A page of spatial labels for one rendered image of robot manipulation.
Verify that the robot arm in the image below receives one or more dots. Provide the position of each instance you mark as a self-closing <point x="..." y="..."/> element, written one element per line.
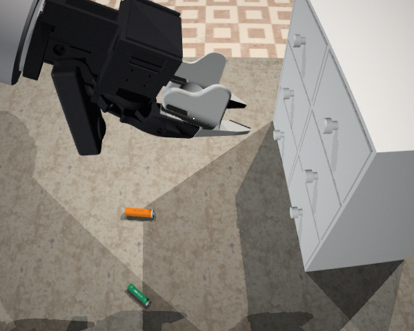
<point x="84" y="118"/>

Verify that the grey chest of drawers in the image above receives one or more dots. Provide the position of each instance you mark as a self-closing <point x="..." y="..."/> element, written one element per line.
<point x="372" y="42"/>

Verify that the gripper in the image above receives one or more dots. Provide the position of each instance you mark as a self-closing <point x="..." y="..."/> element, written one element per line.
<point x="120" y="51"/>

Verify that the green battery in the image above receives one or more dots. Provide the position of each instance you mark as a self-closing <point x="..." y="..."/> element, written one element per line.
<point x="139" y="295"/>

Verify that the orange battery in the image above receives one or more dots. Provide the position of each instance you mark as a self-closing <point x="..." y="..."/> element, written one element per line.
<point x="138" y="212"/>

